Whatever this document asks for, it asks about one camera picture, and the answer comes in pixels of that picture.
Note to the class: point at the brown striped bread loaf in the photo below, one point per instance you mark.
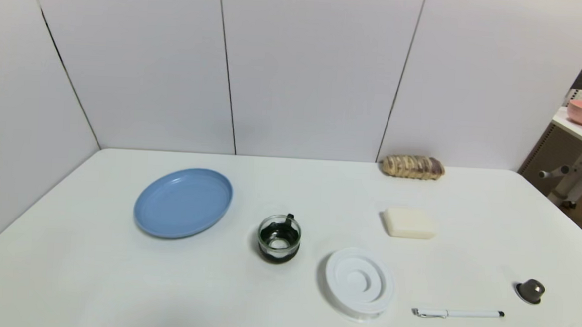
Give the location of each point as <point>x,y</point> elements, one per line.
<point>413,167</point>

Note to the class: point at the glass cup with black holder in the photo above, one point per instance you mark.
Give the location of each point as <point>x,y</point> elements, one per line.
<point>279,238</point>

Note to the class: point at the dark grey coffee capsule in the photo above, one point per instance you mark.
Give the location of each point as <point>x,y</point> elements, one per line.
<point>532,290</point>

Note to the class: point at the blue round plate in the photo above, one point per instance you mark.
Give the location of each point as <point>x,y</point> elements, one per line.
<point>179,205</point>

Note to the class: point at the white side table leg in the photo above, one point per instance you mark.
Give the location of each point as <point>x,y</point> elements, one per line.
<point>577,173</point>

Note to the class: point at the white pen with black tip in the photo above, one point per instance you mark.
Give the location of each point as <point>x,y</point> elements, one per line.
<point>457,313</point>

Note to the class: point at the white plastic spool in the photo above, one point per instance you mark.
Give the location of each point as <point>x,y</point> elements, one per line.
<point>359,281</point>

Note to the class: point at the cream soap bar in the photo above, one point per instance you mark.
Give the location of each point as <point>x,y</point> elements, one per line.
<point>409,223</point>

